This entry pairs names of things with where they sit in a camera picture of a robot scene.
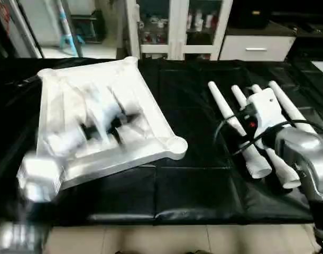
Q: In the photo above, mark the black table mat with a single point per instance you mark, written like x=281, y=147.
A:
x=193, y=196

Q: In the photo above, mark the white glass door cabinet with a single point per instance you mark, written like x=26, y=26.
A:
x=177, y=26

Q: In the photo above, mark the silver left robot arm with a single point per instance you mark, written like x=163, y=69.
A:
x=39, y=174

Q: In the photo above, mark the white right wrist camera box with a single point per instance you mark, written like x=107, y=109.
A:
x=267, y=108

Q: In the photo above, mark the white plastic table top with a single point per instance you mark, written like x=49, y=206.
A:
x=140, y=121

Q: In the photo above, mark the white drawer unit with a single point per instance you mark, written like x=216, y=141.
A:
x=256, y=46

